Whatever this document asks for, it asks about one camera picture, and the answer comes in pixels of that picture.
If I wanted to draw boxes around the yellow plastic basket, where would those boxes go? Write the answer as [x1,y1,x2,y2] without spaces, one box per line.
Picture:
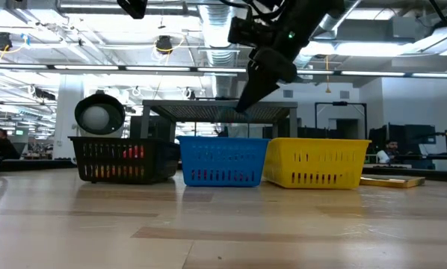
[263,137,372,190]

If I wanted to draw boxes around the person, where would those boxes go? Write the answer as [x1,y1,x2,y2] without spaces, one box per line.
[0,128,21,161]
[376,139,402,165]

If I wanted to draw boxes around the silver spiral ceiling duct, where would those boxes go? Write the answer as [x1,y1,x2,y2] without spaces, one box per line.
[199,0,243,98]
[294,0,363,72]

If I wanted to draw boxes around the black hanging spotlight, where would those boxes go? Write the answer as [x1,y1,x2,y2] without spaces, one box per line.
[155,35,174,56]
[0,31,13,52]

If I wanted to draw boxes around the white pillar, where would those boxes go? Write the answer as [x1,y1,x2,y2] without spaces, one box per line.
[53,84,84,161]

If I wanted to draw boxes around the grey perforated metal shelf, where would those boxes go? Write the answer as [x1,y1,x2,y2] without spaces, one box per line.
[140,99,299,138]

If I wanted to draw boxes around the black rectangular stand frame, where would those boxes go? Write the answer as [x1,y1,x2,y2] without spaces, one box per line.
[314,101,369,150]

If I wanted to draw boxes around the long ceiling light strip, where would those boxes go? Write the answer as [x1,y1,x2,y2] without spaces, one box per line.
[0,62,447,79]

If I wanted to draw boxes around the blue plastic basket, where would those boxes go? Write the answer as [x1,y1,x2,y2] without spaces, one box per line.
[177,136,271,188]

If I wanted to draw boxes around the black monitor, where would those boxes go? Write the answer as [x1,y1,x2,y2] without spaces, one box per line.
[129,115,172,137]

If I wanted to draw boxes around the yellow pack with green window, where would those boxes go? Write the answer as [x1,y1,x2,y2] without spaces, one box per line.
[360,174,427,189]

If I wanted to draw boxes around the black robot station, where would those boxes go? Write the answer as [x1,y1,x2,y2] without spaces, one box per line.
[367,125,447,171]

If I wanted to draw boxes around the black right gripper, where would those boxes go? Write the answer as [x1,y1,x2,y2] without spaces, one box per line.
[233,36,303,114]

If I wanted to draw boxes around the black plastic basket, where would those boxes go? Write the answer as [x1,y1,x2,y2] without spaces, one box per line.
[69,136,182,185]

